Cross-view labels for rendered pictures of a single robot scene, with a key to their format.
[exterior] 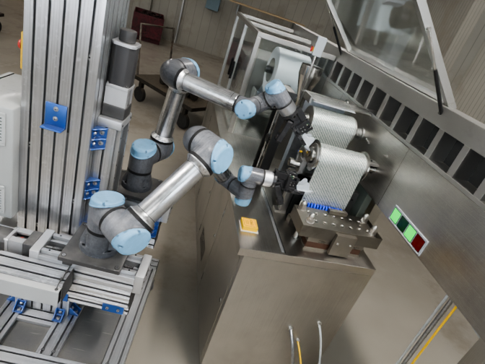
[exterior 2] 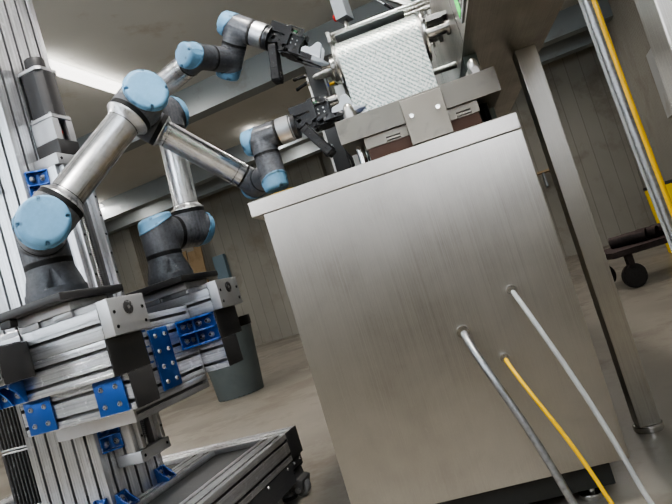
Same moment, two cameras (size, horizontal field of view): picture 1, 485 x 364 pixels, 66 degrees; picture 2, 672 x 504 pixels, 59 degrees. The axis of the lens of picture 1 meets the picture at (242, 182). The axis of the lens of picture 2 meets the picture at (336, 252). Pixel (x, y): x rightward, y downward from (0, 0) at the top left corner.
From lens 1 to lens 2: 1.46 m
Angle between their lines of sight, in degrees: 39
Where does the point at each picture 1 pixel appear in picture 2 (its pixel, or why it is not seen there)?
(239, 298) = (315, 305)
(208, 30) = not seen: hidden behind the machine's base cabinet
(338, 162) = (368, 42)
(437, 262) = not seen: outside the picture
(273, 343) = (459, 389)
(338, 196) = (413, 87)
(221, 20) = not seen: hidden behind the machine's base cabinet
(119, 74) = (36, 104)
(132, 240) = (31, 210)
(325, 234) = (384, 116)
